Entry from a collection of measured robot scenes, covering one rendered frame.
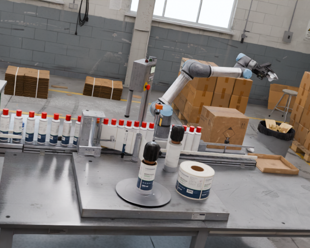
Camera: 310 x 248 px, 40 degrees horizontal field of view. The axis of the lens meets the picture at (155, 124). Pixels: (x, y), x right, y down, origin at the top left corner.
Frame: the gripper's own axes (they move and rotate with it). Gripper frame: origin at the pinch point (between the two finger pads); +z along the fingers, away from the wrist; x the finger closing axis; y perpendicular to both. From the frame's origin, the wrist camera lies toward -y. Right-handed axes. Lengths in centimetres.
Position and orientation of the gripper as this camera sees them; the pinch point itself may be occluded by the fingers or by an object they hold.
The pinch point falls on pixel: (276, 77)
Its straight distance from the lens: 353.5
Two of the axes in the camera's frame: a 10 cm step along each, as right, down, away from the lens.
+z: 7.9, 5.6, -2.4
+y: -5.9, 6.1, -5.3
